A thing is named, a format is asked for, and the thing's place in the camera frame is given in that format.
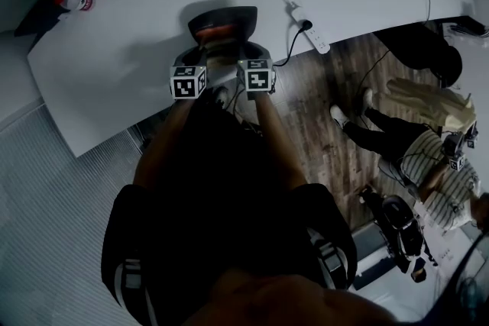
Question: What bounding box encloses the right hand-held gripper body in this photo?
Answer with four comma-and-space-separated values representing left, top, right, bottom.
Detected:
235, 43, 277, 101

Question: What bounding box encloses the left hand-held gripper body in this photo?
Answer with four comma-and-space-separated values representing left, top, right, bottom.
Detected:
170, 47, 209, 101

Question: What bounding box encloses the person's left forearm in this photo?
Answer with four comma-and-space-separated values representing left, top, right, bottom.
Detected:
131, 97, 202, 190

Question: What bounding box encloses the person's right forearm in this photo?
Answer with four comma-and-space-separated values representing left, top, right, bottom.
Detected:
252, 92, 309, 192

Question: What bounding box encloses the white desk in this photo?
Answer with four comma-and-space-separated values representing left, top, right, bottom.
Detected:
26, 0, 478, 160

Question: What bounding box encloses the white power strip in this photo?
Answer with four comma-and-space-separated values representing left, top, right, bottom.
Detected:
285, 2, 332, 55

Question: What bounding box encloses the person's black clothing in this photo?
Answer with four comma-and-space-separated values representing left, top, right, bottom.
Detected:
101, 87, 358, 326

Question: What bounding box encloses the clear bottle with red label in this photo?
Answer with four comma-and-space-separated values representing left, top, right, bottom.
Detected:
53, 0, 96, 13

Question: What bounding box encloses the black office chair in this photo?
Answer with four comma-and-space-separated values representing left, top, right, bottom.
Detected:
373, 23, 464, 88

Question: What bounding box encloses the beige cloth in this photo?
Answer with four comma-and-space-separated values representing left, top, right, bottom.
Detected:
384, 77, 478, 135

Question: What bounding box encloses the black plug with cable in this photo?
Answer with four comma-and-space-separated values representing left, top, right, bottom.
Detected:
271, 19, 314, 69

